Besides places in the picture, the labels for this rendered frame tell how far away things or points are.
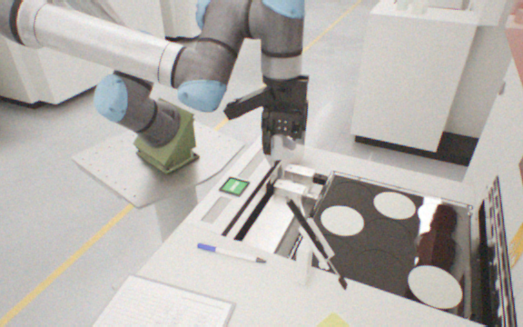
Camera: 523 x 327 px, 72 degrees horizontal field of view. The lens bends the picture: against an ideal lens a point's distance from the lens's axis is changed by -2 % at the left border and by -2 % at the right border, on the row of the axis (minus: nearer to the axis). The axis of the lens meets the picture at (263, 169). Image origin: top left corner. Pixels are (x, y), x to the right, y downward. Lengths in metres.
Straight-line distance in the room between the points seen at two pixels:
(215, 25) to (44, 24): 0.28
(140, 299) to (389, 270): 0.49
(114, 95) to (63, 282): 1.28
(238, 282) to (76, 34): 0.50
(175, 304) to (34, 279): 1.60
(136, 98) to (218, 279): 0.59
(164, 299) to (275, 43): 0.47
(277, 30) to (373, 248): 0.50
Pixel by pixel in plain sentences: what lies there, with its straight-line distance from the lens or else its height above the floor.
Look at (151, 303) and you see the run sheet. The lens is 0.68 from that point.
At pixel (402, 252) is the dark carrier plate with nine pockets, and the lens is 0.86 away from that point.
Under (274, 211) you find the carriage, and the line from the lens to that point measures 0.93.
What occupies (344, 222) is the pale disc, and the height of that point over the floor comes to 0.90.
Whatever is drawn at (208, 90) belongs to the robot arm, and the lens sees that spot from 0.62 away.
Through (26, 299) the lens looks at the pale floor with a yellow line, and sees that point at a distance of 2.14.
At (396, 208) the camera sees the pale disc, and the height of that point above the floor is 0.90.
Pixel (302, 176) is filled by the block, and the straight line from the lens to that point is 1.01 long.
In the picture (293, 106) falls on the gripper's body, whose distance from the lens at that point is 0.70.
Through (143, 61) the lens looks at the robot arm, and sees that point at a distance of 0.65.
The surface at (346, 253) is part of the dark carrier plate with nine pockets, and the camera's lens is 0.83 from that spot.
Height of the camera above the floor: 1.51
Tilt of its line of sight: 36 degrees down
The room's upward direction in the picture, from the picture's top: straight up
